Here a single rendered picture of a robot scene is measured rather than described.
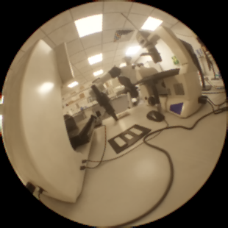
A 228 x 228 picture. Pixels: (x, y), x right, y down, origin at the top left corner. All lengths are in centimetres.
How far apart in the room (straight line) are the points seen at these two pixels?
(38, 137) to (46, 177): 7
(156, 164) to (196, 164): 10
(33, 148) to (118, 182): 18
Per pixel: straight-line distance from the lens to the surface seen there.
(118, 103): 277
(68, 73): 37
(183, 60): 41
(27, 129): 16
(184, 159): 21
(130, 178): 19
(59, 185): 18
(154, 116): 36
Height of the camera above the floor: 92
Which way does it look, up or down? 13 degrees down
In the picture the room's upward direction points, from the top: 22 degrees counter-clockwise
